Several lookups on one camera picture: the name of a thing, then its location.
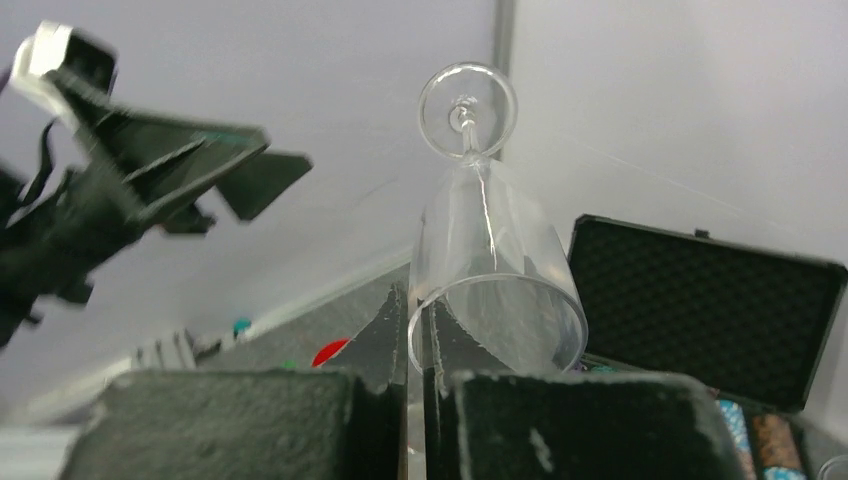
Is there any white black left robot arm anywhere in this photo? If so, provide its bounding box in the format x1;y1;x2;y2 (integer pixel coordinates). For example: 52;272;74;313
1;111;312;343

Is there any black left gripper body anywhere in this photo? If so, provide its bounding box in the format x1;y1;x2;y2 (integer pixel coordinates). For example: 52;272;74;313
1;157;215;312

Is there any black poker chip case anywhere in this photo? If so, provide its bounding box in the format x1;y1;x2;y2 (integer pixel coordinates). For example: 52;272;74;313
568;215;847;479

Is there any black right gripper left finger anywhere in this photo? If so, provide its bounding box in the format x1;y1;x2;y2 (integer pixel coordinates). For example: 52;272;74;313
60;283;407;479

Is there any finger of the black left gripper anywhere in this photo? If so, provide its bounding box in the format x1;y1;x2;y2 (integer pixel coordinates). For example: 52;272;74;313
216;152;313;221
99;111;270;219

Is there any clear wine glass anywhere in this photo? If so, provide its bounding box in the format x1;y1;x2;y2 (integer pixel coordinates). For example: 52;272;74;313
408;62;588;374

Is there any red plastic wine glass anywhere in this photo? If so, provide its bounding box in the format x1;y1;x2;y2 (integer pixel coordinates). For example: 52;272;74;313
311;338;350;368

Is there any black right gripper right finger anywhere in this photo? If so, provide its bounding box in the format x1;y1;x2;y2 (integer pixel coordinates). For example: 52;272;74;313
421;304;743;479

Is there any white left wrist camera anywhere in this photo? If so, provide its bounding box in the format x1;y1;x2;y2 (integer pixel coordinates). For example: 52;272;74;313
9;20;118;130

